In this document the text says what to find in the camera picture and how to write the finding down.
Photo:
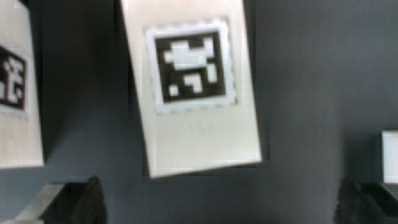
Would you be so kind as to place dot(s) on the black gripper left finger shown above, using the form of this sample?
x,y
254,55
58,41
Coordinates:
x,y
65,204

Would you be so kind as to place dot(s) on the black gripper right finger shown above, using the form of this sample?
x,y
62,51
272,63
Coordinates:
x,y
366,203

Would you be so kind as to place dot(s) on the white stool leg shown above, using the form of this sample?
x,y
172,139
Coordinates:
x,y
188,51
19,126

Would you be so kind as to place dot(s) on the white U-shaped fence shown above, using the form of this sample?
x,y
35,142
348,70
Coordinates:
x,y
389,156

